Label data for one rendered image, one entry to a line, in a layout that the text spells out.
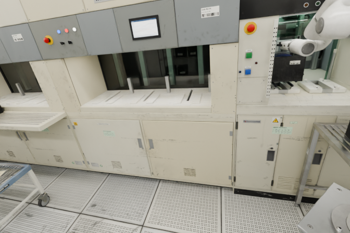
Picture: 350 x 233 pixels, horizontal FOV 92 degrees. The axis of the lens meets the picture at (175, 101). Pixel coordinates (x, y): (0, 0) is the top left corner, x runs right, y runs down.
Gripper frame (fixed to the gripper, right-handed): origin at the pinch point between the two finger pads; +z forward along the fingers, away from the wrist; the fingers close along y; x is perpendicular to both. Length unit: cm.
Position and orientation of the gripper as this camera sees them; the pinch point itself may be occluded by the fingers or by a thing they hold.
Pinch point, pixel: (284, 43)
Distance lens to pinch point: 149.2
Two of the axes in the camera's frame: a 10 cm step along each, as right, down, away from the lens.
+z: 1.8, -4.0, 9.0
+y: 9.8, -0.3, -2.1
